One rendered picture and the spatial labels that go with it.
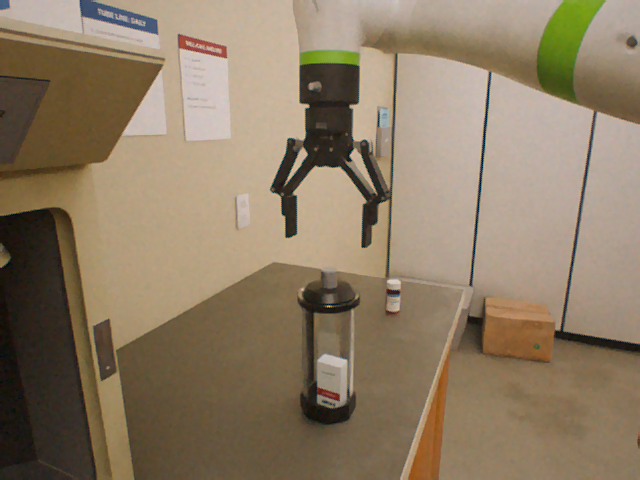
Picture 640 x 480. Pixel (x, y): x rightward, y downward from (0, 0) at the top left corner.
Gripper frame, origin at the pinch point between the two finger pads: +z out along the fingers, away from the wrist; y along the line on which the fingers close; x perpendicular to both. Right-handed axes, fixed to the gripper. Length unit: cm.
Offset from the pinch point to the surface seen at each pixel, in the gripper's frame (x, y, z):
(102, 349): -34.2, -12.5, 6.9
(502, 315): 211, 29, 99
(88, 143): -35.9, -8.3, -16.0
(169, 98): 26, -57, -24
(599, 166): 247, 73, 6
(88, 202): -33.3, -12.8, -9.7
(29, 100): -42.9, -4.7, -19.3
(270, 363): 8.4, -16.9, 33.1
